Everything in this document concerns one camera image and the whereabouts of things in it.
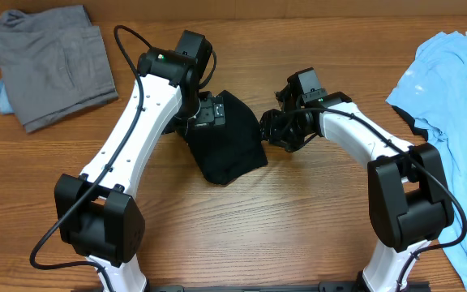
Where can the light blue t-shirt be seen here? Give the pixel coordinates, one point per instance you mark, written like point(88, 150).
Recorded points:
point(431, 96)

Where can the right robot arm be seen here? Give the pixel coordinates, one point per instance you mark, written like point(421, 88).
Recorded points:
point(408, 197)

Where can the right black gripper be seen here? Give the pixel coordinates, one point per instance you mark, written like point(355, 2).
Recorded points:
point(272, 130)

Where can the folded grey trousers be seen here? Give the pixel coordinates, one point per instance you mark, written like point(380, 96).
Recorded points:
point(53, 63)

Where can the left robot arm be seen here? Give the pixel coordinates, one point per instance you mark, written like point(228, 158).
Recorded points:
point(99, 215)

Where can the blue cloth under trousers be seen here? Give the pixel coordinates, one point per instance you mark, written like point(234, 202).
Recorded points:
point(5, 106)

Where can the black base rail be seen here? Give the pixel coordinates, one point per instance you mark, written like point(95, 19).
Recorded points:
point(254, 288)

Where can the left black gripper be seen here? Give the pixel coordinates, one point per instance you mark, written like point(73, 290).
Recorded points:
point(212, 109)

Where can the black t-shirt with logo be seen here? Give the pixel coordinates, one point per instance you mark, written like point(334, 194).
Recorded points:
point(223, 154)

